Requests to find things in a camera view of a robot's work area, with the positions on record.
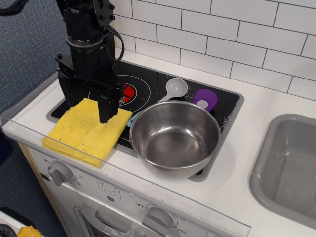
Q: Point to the left grey oven knob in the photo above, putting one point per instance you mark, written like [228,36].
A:
[59,173]

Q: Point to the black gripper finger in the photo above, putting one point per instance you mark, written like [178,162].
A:
[74,87]
[107,107]

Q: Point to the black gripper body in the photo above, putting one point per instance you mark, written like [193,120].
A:
[95,65]

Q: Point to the grey measuring spoon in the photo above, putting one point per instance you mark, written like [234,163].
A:
[175,88]

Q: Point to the yellow object bottom left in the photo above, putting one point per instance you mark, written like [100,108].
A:
[29,231]

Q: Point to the stainless steel pot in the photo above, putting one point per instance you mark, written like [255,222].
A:
[175,139]

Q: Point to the grey oven knob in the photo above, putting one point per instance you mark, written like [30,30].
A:
[158,221]
[59,173]

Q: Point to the purple toy eggplant slice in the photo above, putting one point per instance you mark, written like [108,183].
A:
[206,99]

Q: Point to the white toy oven front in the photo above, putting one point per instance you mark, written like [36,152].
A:
[91,207]

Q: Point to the grey toy sink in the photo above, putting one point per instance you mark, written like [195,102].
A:
[283,179]

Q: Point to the yellow folded cloth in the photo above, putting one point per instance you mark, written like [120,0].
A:
[80,135]

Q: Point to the light blue plastic handle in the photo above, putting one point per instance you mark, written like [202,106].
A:
[129,124]

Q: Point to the black toy stovetop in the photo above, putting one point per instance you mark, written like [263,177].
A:
[143,87]

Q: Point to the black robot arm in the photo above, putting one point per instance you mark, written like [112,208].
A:
[88,24]

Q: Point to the right grey oven knob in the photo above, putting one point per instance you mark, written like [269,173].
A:
[158,221]

